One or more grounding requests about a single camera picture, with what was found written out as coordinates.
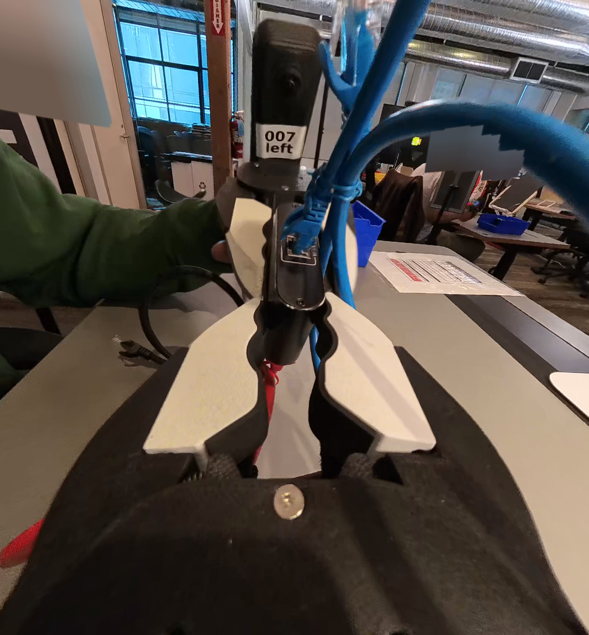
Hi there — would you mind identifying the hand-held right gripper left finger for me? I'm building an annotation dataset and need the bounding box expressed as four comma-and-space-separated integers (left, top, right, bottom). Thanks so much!
143, 300, 271, 468

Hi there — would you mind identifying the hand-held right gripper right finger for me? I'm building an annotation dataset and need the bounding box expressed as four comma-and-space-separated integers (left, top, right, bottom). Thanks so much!
308, 293, 437, 473

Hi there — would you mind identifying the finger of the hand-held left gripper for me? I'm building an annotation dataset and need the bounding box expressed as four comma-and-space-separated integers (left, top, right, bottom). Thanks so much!
323, 206, 361, 304
224, 197, 274, 303

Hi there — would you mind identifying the black ethernet port adapter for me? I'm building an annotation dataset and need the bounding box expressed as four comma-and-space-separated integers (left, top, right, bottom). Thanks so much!
260, 201, 327, 367

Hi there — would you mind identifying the black ethernet cable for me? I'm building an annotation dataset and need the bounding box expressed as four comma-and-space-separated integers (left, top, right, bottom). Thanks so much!
117, 265, 246, 367

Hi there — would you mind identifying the blue ethernet cable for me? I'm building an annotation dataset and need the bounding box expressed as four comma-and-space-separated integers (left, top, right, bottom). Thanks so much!
281, 0, 589, 378

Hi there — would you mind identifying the red ethernet cable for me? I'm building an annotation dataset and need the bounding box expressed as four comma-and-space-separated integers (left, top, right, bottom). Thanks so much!
0, 361, 281, 570

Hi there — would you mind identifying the person's left forearm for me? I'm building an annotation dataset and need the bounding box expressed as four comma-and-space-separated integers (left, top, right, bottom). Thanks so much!
0, 118, 232, 311

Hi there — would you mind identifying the blue storage bin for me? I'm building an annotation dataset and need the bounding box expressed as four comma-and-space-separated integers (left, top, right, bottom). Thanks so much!
351, 201, 385, 268
477, 213, 531, 235

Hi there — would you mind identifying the red fire extinguisher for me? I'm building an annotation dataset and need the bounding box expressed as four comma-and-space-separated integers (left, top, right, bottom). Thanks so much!
230, 111, 246, 159

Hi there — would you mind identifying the black office chair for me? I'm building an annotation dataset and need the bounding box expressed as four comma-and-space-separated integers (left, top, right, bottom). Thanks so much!
155, 179, 207, 205

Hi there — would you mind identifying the chair with brown jacket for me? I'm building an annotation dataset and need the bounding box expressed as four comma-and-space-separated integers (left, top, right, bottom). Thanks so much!
374, 171, 424, 239

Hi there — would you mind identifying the laminated instruction sheet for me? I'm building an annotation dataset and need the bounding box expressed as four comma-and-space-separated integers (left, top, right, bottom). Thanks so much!
369, 250, 523, 297

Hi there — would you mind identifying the large window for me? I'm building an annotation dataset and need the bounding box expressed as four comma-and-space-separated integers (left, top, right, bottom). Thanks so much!
113, 0, 236, 127

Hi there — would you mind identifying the wooden work table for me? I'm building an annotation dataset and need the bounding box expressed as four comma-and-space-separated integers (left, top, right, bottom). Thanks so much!
453, 218, 570, 278

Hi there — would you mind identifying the wooden post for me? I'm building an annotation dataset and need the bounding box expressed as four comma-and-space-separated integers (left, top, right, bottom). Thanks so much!
204, 0, 233, 196

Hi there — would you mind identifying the black white wall poster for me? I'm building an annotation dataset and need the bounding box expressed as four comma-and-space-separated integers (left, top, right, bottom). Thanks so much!
0, 113, 77, 196

